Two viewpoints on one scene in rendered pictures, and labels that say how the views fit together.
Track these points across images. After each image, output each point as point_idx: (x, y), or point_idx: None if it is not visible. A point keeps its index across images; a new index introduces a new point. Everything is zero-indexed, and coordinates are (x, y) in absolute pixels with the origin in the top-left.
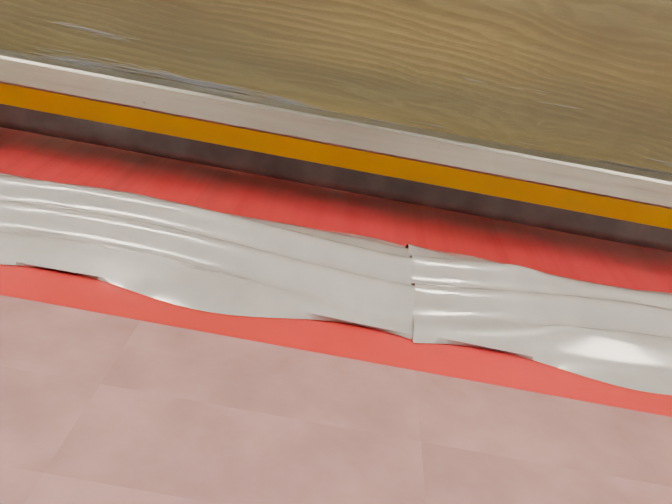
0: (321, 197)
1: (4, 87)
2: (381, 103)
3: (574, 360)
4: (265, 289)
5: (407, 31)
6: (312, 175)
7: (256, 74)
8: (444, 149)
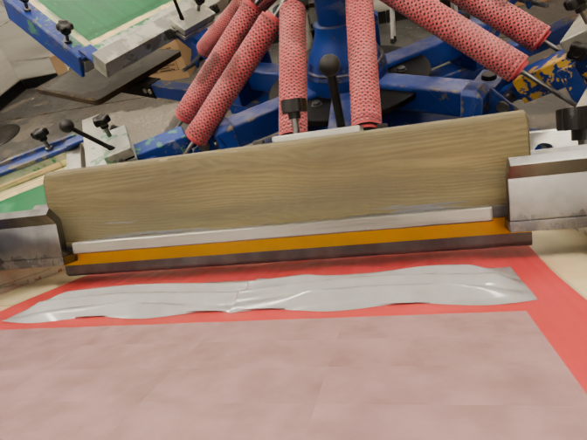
0: (236, 270)
1: (95, 256)
2: (240, 218)
3: (305, 305)
4: (169, 305)
5: (241, 184)
6: (226, 260)
7: (186, 221)
8: (267, 230)
